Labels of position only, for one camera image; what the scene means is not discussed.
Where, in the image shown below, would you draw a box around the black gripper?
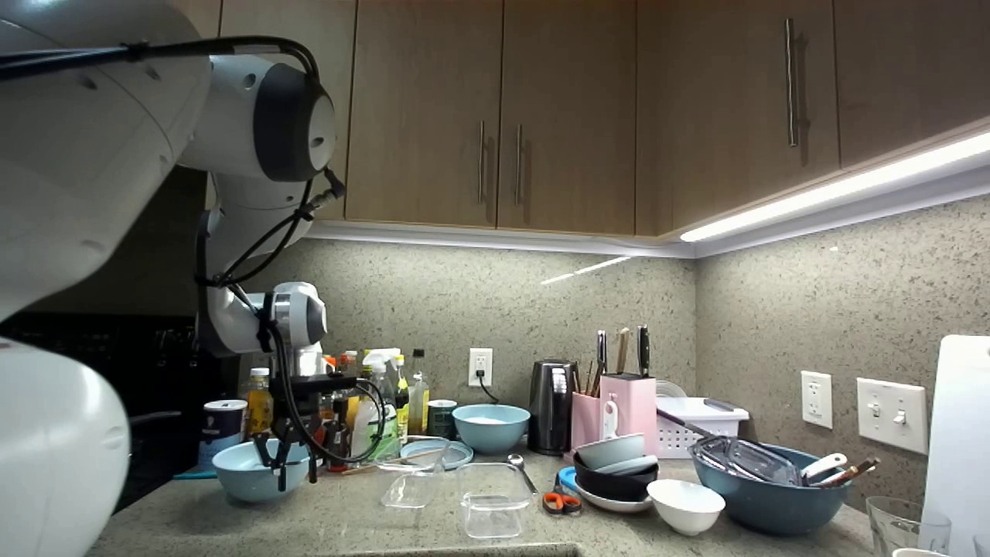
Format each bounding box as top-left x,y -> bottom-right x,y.
272,374 -> 360,410

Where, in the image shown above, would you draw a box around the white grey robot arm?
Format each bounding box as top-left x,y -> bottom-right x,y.
0,0 -> 334,557

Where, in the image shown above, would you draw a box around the light blue bowl near bottles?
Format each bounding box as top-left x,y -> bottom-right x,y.
211,444 -> 308,505

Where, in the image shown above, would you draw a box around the light blue bowl by kettle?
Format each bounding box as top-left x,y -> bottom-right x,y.
453,403 -> 530,454

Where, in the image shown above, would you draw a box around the small white bowl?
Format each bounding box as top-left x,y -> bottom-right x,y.
645,479 -> 728,535

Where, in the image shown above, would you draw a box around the large dark blue bowl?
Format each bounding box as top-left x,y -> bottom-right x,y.
690,444 -> 848,538

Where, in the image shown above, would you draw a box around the blue plate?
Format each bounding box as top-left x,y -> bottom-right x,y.
400,440 -> 473,471

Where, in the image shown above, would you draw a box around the clear glass container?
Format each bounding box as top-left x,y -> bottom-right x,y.
462,491 -> 530,543

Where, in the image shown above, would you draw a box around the metal spoon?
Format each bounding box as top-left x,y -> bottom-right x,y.
506,453 -> 538,491

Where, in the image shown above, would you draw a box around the black steel electric kettle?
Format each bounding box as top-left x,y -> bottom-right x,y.
530,360 -> 571,454

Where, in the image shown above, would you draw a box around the pink knife block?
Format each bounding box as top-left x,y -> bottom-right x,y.
568,374 -> 659,454

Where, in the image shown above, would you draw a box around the stacked grey black bowls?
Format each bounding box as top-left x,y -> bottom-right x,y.
571,437 -> 659,503

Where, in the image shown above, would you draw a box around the white dish rack basket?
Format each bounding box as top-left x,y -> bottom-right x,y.
656,398 -> 749,458

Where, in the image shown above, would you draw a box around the white cutting board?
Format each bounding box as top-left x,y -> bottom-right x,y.
926,334 -> 990,557

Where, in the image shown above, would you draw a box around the under cabinet light strip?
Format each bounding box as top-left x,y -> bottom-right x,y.
678,129 -> 990,248

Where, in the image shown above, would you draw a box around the white wall outlet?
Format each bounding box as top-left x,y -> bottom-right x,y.
466,347 -> 496,388

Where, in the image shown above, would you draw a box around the orange handled peeler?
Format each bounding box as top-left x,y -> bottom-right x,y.
542,491 -> 581,514

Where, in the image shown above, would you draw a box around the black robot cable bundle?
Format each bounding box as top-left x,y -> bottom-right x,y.
194,36 -> 392,495

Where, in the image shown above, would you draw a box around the white light switch plate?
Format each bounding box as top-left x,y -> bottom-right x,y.
856,377 -> 929,454

